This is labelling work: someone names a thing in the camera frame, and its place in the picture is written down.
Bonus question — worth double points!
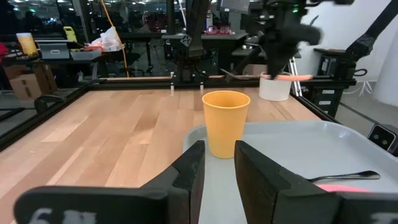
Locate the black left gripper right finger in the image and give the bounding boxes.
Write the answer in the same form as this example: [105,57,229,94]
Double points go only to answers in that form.
[234,139,398,224]

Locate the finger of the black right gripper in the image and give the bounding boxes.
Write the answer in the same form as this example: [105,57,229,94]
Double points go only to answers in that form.
[279,55,292,77]
[267,57,280,80]

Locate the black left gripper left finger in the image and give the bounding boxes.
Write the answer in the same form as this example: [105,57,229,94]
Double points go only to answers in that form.
[14,139,206,224]

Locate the fork with light handle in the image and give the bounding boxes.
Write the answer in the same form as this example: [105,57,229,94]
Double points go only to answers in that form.
[260,73,314,82]

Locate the red plate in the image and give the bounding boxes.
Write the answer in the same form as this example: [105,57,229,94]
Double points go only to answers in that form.
[317,184,371,194]

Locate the yellow ribbed cup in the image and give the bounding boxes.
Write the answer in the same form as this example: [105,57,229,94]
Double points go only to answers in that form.
[201,90,251,159]

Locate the black spoon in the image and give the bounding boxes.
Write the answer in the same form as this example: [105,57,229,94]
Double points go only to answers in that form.
[306,170,381,184]

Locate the white plastic tray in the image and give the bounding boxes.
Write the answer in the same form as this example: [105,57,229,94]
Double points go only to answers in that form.
[182,120,398,224]

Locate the silver metal stand legs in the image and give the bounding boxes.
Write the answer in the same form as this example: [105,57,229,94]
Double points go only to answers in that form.
[288,57,303,98]

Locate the snake plant in white pot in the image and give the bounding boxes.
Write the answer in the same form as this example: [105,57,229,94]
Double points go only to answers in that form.
[258,14,320,102]

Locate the black diagonal strut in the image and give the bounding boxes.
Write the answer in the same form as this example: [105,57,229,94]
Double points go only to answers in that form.
[220,46,262,83]

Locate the black equipment stand with labels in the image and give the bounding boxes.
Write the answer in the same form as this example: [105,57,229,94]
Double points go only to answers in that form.
[312,48,358,118]

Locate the black background desk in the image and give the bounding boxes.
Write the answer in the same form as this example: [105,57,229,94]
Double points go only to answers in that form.
[119,30,259,77]

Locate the white rounded object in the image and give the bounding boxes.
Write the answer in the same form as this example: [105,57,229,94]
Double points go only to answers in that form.
[371,29,398,107]

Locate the black chair backrest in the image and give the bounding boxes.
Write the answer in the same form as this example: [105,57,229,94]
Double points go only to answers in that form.
[34,94,68,114]

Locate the brown cardboard box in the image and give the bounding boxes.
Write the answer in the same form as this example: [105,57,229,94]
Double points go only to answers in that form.
[2,63,58,101]

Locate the grey shallow bin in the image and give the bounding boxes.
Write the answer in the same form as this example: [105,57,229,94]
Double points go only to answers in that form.
[69,48,103,61]

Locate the white plastic bag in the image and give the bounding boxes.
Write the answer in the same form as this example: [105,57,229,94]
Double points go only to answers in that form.
[90,26,126,52]

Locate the grey storage box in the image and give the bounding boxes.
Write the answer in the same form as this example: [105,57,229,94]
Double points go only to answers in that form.
[38,42,71,60]

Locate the yellow translucent container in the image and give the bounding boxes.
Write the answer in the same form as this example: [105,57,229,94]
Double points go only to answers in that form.
[16,32,39,57]

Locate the grey wall monitor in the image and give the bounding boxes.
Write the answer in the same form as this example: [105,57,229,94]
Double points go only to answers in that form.
[219,0,251,14]

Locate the black table-level camera box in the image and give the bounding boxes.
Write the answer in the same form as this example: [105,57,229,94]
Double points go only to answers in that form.
[367,123,398,157]

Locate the yellow hanging cable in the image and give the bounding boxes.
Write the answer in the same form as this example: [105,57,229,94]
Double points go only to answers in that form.
[99,0,130,78]

